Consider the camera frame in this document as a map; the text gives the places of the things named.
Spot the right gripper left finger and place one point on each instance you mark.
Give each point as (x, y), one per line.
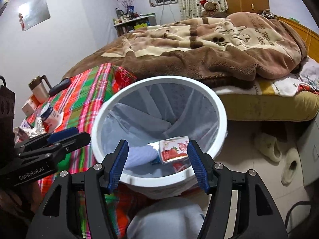
(114, 164)

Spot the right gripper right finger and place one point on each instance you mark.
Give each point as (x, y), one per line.
(257, 214)

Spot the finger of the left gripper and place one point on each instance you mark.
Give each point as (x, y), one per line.
(67, 144)
(62, 134)

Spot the purple drink carton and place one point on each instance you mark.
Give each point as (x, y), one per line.
(25, 131)

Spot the white blue yogurt cup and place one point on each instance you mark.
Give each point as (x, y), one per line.
(51, 117)

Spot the strawberry milk carton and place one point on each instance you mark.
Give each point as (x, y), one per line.
(170, 150)

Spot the patterned paper cup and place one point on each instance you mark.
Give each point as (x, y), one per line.
(39, 126)

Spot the long white foam net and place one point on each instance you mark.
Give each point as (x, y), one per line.
(140, 155)

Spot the white round trash bin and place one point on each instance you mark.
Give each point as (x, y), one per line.
(155, 109)

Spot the white orange cardboard box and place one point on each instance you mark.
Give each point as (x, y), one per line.
(30, 106)

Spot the dark blue glasses case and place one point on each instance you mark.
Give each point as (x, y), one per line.
(62, 85)

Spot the beige slipper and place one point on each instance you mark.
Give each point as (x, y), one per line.
(268, 146)
(292, 164)

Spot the yellow mattress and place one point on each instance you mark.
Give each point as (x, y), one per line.
(280, 100)

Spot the dark shelf desk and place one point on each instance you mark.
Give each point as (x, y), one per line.
(128, 26)

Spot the vase with branches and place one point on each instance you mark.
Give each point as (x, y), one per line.
(125, 2)

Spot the brown patterned blanket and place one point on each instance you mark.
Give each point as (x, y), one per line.
(231, 51)

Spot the teddy bear santa hat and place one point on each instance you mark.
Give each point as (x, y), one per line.
(210, 8)

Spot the wall poster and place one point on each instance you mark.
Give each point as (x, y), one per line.
(33, 13)

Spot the wooden bed frame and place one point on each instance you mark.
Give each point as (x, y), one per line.
(310, 37)

